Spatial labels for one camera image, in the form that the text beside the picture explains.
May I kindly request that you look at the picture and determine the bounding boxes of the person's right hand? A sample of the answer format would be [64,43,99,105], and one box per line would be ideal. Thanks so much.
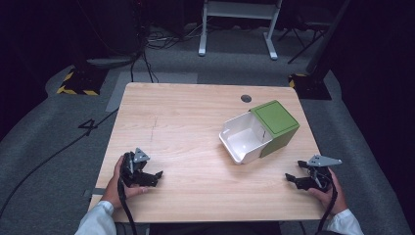
[307,167,349,216]

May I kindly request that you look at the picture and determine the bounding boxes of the black folding tripod stand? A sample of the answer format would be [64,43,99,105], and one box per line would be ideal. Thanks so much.
[277,13,331,65]

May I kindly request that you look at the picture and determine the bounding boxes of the green drawer case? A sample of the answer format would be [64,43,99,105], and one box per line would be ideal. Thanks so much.
[250,99,300,159]

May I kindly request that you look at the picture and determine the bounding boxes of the black hanging cables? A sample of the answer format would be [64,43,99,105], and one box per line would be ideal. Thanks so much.
[129,38,161,84]

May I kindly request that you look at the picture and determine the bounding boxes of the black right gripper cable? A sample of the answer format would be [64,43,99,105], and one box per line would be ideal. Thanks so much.
[315,182,339,235]

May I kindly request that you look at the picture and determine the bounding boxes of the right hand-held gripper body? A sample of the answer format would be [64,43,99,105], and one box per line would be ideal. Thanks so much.
[305,154,344,193]

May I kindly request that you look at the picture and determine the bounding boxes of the grey slanted stand pole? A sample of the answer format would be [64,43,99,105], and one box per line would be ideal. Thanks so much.
[304,0,352,75]

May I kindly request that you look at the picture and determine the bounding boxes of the grey tape strip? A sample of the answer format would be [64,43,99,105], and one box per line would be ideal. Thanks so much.
[82,188,106,198]

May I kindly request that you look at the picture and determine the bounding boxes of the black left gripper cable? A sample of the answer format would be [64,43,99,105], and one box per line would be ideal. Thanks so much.
[116,175,139,235]

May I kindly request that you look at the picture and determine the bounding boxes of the white plastic drawer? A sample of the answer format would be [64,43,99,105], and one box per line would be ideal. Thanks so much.
[218,111,274,165]

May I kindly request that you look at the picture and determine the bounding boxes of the black yellow striped stand base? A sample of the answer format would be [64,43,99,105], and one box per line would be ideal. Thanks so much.
[288,72,333,101]
[56,65,110,97]

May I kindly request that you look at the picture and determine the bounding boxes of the person's left hand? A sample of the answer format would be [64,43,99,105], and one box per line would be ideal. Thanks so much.
[100,154,150,211]

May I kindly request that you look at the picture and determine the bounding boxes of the bundle of floor cables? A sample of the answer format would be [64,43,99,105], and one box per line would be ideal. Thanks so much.
[146,23,205,51]

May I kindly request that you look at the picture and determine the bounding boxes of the white metal table frame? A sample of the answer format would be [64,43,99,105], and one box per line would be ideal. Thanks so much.
[198,0,284,62]

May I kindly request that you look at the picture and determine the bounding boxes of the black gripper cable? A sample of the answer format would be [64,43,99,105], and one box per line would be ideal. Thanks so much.
[315,182,339,235]
[116,175,139,235]

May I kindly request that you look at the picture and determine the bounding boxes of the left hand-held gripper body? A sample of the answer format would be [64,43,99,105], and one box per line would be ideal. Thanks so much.
[120,147,152,189]

